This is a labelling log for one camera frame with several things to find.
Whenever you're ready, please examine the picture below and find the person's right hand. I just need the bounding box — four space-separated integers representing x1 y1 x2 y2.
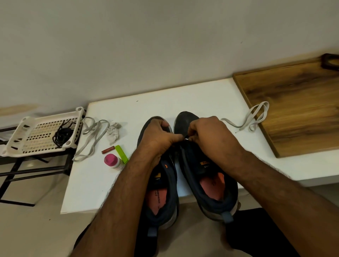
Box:
186 115 248 171

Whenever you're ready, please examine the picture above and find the dark sneaker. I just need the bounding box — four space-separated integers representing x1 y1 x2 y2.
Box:
136 115 180 239
173 110 240 225

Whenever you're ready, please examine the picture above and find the grey shoelaces bundle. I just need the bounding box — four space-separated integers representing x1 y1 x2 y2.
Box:
71 116 123 163

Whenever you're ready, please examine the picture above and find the pink capped white bottle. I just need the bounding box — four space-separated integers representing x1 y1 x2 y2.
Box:
103 153 125 171

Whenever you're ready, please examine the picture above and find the green marker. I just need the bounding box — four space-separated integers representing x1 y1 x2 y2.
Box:
114 144 130 165

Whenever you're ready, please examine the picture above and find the person's left hand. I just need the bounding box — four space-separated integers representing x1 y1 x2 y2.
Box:
136 118 185 166

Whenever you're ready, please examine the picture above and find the person's left forearm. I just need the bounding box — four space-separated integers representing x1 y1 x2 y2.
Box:
69 151 165 257

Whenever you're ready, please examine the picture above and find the person's right forearm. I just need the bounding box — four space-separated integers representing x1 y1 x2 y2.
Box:
228 148 339 257

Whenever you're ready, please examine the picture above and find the grey shoelace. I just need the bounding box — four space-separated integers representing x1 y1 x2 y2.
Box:
184 100 270 144

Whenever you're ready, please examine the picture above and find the wooden board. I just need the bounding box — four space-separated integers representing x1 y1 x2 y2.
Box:
232 55 339 160

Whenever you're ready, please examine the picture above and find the black metal rack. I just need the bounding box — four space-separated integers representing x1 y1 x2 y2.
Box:
0 123 76 208

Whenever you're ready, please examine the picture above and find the white perforated plastic tray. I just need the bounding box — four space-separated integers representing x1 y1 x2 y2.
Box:
0 106 87 159

